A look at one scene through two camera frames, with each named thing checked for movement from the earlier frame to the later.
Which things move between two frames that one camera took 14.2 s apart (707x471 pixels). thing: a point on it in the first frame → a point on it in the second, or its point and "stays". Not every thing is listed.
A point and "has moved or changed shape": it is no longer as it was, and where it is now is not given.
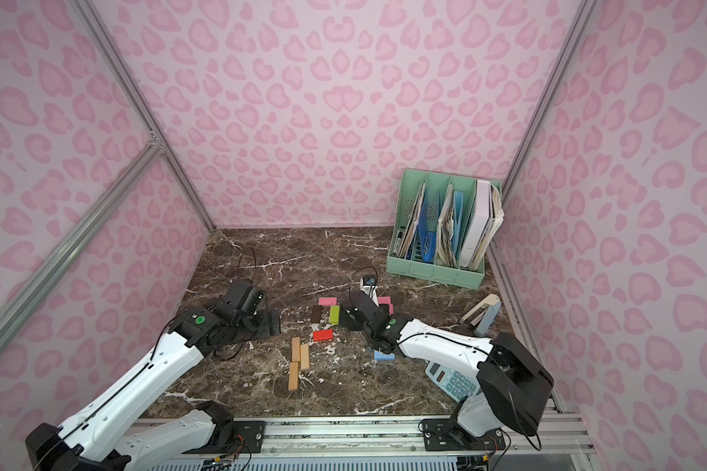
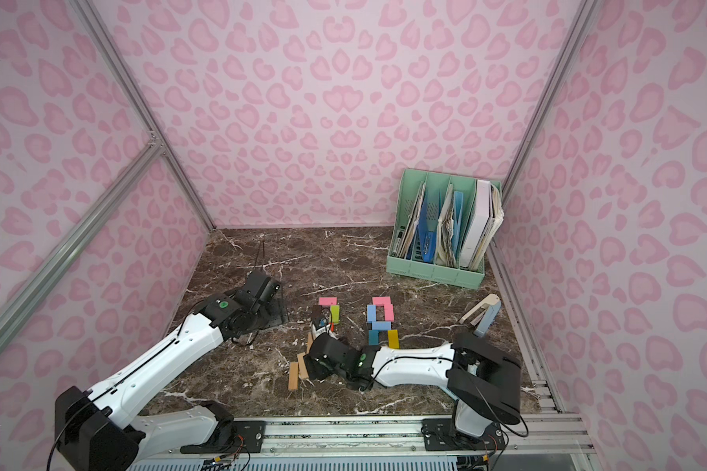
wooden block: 304,356 has moved or changed shape
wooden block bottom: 294,376 stays
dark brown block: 316,314 stays
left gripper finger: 271,325 → 277,312
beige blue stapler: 484,321 stays
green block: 334,314 stays
